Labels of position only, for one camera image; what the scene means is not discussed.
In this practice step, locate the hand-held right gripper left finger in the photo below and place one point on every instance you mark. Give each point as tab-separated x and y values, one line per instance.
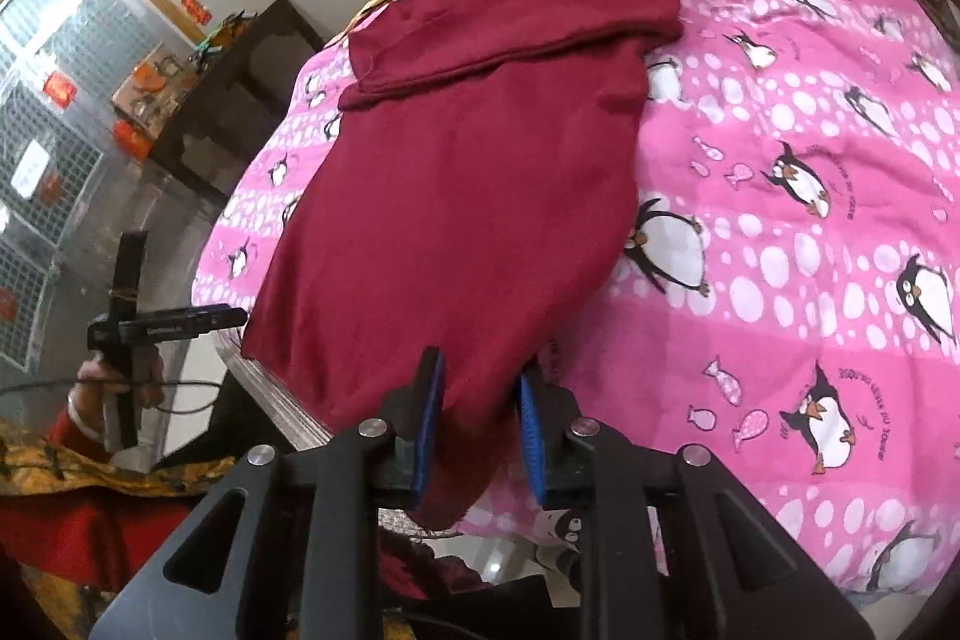
429	430

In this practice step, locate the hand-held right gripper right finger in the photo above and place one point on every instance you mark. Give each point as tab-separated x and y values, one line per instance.
534	445

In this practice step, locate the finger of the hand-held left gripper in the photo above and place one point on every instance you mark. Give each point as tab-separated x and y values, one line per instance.
195	321

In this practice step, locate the maroon fleece garment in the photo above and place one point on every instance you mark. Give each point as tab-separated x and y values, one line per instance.
465	197

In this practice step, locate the person's left forearm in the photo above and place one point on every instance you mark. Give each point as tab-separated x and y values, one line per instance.
75	422

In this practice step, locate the person's left hand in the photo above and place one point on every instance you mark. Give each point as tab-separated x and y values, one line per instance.
94	374

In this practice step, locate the orange red packet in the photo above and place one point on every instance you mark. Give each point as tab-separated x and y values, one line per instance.
133	139

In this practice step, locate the printed cardboard box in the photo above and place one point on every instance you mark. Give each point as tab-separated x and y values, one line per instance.
150	85

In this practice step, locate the dark wooden table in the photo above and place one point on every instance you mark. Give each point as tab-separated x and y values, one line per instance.
225	108

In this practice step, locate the person's yellow patterned clothing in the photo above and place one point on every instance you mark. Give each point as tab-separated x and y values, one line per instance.
45	467

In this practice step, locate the metal lattice door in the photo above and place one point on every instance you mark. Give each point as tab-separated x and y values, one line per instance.
67	48

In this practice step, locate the green and black tool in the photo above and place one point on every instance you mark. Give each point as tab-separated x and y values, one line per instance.
225	34

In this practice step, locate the red paper decoration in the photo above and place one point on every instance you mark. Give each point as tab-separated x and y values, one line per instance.
196	8

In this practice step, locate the pink penguin print blanket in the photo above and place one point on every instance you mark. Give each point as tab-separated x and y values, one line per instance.
787	235

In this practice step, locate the wooden bed frame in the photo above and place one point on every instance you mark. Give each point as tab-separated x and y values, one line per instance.
277	400

